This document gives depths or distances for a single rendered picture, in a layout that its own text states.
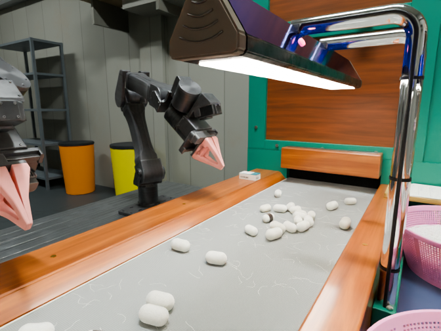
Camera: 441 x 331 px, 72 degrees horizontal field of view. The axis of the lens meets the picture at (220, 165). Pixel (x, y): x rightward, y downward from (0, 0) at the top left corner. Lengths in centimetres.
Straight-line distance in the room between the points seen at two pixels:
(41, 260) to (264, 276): 34
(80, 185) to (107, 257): 328
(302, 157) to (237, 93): 176
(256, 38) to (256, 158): 87
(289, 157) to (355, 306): 68
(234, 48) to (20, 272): 42
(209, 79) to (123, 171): 119
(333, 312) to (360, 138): 72
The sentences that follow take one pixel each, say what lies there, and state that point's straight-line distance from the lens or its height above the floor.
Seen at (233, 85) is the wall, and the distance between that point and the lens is 273.
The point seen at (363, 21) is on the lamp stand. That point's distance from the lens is 47.
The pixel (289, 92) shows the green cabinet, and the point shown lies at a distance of 110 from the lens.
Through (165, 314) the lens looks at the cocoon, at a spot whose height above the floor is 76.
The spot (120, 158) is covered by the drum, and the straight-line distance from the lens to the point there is 299.
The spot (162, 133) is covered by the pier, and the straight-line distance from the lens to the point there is 313.
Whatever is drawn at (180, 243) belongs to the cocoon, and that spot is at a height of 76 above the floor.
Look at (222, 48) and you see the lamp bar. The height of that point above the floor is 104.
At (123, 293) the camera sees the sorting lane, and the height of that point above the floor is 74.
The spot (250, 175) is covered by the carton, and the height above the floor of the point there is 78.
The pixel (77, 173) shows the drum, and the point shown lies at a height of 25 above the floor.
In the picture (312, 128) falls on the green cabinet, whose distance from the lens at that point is 107.
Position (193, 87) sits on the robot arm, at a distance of 74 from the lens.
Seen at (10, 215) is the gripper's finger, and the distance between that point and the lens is 46.
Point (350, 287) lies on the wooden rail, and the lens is 45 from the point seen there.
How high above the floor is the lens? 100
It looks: 11 degrees down
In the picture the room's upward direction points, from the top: straight up
